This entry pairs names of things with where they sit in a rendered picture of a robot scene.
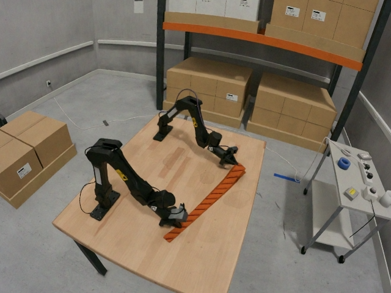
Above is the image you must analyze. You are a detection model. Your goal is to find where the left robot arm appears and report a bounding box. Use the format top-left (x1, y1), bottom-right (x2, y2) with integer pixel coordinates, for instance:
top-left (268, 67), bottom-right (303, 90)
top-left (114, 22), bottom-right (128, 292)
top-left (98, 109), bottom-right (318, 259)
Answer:
top-left (153, 96), bottom-right (222, 154)

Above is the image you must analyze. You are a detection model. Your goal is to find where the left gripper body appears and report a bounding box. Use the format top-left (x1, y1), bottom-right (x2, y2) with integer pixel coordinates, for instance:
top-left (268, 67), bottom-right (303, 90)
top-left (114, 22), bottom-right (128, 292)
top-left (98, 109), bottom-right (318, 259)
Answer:
top-left (214, 146), bottom-right (234, 165)

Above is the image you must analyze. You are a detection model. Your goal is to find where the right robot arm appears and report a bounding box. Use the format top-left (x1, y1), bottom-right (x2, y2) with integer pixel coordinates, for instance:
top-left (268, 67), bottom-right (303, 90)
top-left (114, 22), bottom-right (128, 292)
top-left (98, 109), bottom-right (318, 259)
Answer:
top-left (86, 138), bottom-right (176, 221)

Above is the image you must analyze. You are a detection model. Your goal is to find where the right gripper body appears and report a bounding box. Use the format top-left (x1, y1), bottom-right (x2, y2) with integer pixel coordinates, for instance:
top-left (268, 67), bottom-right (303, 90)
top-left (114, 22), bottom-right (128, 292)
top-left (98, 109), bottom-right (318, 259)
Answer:
top-left (156, 205), bottom-right (185, 226)

